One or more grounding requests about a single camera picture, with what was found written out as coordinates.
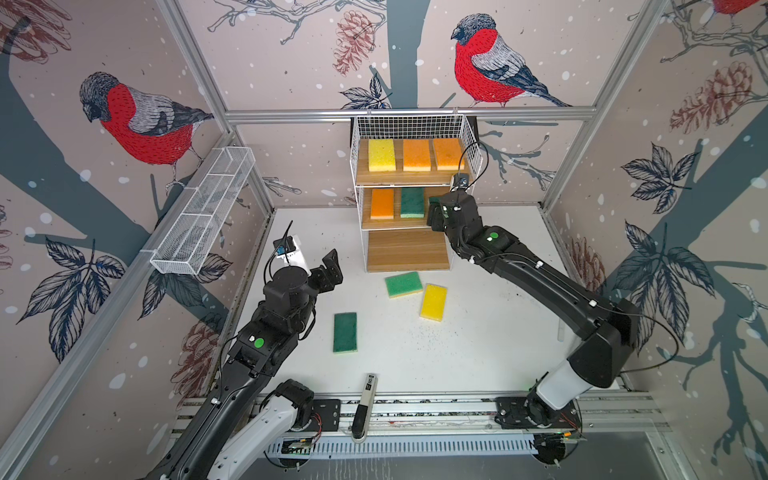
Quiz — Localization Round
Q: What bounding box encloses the white wire wall basket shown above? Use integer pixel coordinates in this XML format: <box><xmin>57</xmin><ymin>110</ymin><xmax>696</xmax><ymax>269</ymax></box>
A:
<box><xmin>150</xmin><ymin>146</ymin><xmax>255</xmax><ymax>275</ymax></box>

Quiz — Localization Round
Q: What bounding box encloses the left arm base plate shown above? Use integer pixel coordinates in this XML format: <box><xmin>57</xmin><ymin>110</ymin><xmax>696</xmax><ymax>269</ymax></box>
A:
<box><xmin>290</xmin><ymin>399</ymin><xmax>341</xmax><ymax>435</ymax></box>

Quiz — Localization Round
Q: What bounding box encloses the black white handheld scraper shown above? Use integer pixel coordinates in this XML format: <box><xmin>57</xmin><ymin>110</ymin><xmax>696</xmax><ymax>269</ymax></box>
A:
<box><xmin>350</xmin><ymin>373</ymin><xmax>378</xmax><ymax>443</ymax></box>

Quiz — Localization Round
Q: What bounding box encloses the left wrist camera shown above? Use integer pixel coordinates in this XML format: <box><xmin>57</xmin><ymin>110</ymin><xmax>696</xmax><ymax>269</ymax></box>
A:
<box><xmin>272</xmin><ymin>235</ymin><xmax>310</xmax><ymax>273</ymax></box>

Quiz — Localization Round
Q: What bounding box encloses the white marker pen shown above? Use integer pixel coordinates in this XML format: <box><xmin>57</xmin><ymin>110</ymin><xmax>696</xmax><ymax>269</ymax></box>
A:
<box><xmin>557</xmin><ymin>320</ymin><xmax>566</xmax><ymax>343</ymax></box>

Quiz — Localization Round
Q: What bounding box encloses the aluminium frame crossbar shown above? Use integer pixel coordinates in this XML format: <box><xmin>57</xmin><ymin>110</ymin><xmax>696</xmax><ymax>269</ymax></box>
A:
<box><xmin>224</xmin><ymin>106</ymin><xmax>597</xmax><ymax>125</ymax></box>

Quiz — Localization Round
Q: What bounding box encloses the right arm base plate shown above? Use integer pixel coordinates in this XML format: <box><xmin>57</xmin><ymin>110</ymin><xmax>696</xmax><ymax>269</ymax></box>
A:
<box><xmin>494</xmin><ymin>396</ymin><xmax>582</xmax><ymax>430</ymax></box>

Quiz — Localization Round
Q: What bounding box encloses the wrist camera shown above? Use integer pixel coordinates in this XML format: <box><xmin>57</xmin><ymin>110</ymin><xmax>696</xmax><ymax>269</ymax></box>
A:
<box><xmin>451</xmin><ymin>173</ymin><xmax>471</xmax><ymax>191</ymax></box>
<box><xmin>272</xmin><ymin>235</ymin><xmax>310</xmax><ymax>273</ymax></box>

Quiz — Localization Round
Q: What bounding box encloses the orange sponge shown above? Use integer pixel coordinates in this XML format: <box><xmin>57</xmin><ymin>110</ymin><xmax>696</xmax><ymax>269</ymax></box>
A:
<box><xmin>370</xmin><ymin>188</ymin><xmax>395</xmax><ymax>221</ymax></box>
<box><xmin>403</xmin><ymin>139</ymin><xmax>432</xmax><ymax>172</ymax></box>
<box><xmin>433</xmin><ymin>138</ymin><xmax>463</xmax><ymax>171</ymax></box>

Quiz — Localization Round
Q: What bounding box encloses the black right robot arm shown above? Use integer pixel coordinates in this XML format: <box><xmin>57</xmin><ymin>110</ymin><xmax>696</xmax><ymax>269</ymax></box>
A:
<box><xmin>427</xmin><ymin>189</ymin><xmax>640</xmax><ymax>427</ymax></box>

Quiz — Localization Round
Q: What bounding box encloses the light green sponge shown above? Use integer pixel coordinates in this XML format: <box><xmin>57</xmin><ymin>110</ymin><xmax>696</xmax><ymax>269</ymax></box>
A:
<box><xmin>385</xmin><ymin>272</ymin><xmax>423</xmax><ymax>299</ymax></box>

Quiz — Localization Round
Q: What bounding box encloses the white wire wooden shelf unit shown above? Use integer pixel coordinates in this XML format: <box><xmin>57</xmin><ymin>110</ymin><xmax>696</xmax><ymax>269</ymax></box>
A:
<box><xmin>349</xmin><ymin>115</ymin><xmax>483</xmax><ymax>273</ymax></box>

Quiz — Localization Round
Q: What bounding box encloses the yellow sponge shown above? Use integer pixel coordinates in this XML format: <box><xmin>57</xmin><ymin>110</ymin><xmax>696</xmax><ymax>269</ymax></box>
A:
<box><xmin>368</xmin><ymin>139</ymin><xmax>397</xmax><ymax>173</ymax></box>
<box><xmin>419</xmin><ymin>284</ymin><xmax>448</xmax><ymax>322</ymax></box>

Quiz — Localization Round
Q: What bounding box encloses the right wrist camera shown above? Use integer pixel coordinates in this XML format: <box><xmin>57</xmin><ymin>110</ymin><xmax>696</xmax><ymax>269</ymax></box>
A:
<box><xmin>451</xmin><ymin>173</ymin><xmax>471</xmax><ymax>191</ymax></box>

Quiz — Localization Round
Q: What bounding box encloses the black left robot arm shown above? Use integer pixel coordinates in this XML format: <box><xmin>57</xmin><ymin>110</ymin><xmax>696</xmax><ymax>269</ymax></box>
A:
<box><xmin>147</xmin><ymin>250</ymin><xmax>343</xmax><ymax>479</ymax></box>

